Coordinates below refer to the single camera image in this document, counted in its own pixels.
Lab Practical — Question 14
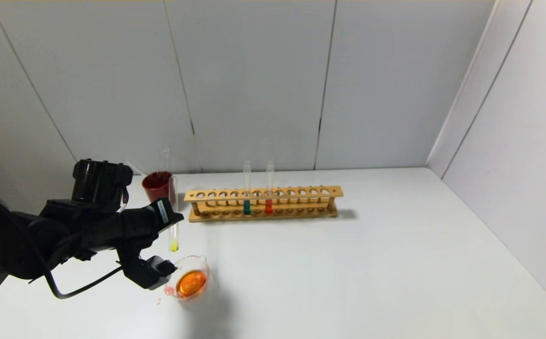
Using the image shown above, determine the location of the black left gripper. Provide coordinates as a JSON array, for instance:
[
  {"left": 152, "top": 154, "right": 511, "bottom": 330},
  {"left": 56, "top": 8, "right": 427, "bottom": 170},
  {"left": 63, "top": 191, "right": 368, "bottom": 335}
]
[{"left": 121, "top": 198, "right": 185, "bottom": 247}]

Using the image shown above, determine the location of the yellow pigment glass test tube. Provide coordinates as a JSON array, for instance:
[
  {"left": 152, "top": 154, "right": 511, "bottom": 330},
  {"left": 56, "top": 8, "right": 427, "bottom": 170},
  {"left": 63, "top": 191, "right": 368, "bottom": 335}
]
[{"left": 169, "top": 175, "right": 180, "bottom": 252}]

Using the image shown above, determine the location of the blue pigment glass test tube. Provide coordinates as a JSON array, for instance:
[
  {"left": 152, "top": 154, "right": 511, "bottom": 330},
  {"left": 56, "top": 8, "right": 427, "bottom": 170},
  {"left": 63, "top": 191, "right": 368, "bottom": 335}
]
[{"left": 242, "top": 161, "right": 253, "bottom": 216}]

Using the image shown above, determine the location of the wooden test tube rack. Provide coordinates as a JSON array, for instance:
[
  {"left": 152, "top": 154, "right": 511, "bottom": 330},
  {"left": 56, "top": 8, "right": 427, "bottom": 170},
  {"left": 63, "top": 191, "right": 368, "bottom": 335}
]
[{"left": 184, "top": 186, "right": 344, "bottom": 223}]

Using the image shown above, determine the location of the dark red plastic cup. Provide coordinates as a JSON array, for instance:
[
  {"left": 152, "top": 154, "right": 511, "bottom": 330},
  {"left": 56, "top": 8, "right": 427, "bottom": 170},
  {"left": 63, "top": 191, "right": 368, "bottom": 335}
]
[{"left": 142, "top": 171, "right": 175, "bottom": 204}]

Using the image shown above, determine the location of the clear glass dish with spout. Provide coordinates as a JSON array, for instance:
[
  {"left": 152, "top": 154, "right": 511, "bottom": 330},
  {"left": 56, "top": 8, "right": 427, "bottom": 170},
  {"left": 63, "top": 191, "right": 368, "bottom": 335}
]
[{"left": 163, "top": 255, "right": 219, "bottom": 304}]

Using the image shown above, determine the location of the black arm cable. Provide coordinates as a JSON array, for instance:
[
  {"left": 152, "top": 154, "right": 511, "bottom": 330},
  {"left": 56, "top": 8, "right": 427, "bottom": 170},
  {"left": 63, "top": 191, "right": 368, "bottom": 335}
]
[{"left": 0, "top": 264, "right": 123, "bottom": 330}]

